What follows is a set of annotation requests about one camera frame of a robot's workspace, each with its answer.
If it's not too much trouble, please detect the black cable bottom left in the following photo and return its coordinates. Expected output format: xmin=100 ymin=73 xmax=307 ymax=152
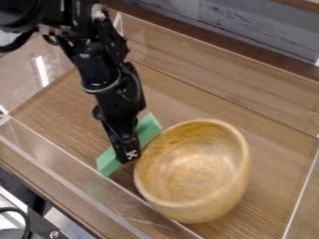
xmin=0 ymin=206 xmax=32 ymax=239

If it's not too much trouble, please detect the clear acrylic corner bracket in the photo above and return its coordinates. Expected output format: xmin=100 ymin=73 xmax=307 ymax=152
xmin=113 ymin=12 xmax=123 ymax=36

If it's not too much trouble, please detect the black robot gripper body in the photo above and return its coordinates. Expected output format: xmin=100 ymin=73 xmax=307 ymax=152
xmin=81 ymin=62 xmax=145 ymax=139

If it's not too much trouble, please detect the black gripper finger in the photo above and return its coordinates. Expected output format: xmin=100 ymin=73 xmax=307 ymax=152
xmin=101 ymin=120 xmax=113 ymax=139
xmin=111 ymin=134 xmax=140 ymax=164

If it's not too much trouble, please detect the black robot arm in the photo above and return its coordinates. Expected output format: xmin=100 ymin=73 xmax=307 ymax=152
xmin=0 ymin=0 xmax=145 ymax=162

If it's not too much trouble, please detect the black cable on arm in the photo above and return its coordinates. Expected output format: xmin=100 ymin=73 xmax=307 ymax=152
xmin=0 ymin=29 xmax=39 ymax=53

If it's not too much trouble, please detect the brown wooden bowl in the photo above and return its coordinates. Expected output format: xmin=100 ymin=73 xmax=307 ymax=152
xmin=133 ymin=119 xmax=252 ymax=224

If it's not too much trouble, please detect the black metal frame corner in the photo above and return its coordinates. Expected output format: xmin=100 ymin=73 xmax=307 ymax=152
xmin=25 ymin=208 xmax=71 ymax=239

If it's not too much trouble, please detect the green rectangular block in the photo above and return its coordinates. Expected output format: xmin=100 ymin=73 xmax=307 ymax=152
xmin=96 ymin=112 xmax=161 ymax=177

